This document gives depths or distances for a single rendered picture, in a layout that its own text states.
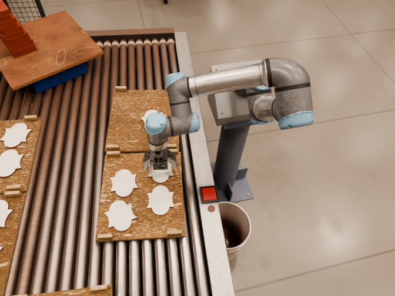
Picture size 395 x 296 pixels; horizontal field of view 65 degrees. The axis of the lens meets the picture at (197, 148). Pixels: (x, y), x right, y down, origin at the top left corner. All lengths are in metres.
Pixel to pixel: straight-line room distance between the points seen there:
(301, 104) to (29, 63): 1.41
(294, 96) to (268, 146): 1.73
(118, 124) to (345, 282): 1.77
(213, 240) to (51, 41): 1.40
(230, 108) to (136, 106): 0.49
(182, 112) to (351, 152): 2.11
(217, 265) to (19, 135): 1.09
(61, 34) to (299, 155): 1.99
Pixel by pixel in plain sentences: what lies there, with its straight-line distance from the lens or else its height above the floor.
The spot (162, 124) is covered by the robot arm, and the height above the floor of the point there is 1.32.
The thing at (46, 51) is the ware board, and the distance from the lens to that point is 1.96.
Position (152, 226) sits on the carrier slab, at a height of 0.94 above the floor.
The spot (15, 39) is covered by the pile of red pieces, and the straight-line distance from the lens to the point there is 1.92.
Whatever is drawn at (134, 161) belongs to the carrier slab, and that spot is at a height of 0.94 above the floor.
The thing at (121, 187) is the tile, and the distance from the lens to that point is 1.38.
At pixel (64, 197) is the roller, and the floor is 0.92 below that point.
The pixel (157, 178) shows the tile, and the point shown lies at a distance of 1.39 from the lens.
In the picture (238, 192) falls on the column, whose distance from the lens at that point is 2.44.
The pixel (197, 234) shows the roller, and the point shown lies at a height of 0.92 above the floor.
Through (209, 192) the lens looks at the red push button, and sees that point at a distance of 1.37.
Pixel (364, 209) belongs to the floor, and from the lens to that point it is 2.73.
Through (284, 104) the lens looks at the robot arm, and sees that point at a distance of 1.06.
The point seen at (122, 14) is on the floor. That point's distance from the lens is 4.18.
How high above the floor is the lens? 2.14
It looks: 54 degrees down
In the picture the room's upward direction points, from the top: 4 degrees clockwise
